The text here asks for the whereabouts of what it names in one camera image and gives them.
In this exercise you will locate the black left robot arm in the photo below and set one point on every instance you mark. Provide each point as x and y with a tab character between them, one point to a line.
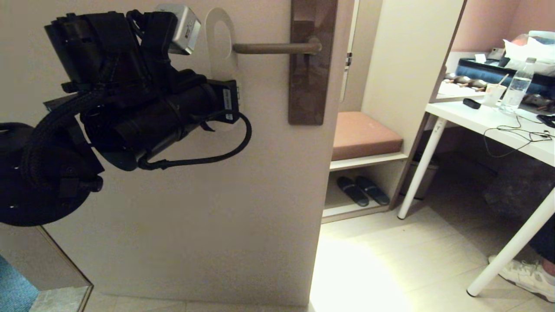
121	86

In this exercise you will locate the cream bench shelf unit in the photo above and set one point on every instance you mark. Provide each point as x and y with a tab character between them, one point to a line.
407	65

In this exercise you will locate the beige waste bin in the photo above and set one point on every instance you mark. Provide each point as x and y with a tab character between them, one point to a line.
431	177

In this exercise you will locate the white plastic bag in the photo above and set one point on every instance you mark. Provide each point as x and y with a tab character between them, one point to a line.
529	50

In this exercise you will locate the framed floor mirror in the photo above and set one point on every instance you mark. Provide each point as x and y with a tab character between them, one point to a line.
43	277

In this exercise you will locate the white paper sheet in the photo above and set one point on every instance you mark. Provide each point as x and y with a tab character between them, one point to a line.
455	92

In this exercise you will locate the black flat gadget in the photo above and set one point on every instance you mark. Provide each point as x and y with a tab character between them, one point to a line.
547	121

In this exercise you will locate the dark trouser leg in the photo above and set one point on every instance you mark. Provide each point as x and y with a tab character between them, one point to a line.
547	247

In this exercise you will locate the small black remote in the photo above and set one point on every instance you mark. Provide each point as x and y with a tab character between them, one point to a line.
471	104

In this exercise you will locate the white table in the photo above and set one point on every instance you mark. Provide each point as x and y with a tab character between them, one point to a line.
477	118

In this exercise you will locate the brown metal lock plate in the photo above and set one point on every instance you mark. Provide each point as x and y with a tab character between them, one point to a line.
312	86

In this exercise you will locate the white paper cup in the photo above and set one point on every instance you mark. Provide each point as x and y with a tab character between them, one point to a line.
493	96

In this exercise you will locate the dark blue slipper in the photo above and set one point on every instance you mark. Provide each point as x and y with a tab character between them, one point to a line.
352	191
373	190

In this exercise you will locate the brown glossy object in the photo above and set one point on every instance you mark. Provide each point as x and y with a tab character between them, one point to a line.
466	81

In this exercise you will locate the light grey door hanger sign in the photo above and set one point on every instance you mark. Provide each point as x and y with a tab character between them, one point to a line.
224	71

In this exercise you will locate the beige wooden door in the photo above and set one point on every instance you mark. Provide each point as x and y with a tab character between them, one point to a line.
217	195

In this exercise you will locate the navy blue suitcase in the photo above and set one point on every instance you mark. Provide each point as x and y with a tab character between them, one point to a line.
481	71

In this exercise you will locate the white sneaker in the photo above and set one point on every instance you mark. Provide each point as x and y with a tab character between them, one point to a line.
524	277

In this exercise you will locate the clear plastic water bottle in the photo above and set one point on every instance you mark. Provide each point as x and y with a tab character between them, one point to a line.
516	91

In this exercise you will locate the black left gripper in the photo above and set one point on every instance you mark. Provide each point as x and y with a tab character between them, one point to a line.
212	104

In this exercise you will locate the brown bench cushion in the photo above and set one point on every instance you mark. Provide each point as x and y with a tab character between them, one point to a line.
364	136

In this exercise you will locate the wooden stir stick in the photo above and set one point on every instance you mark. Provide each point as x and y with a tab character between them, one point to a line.
502	80

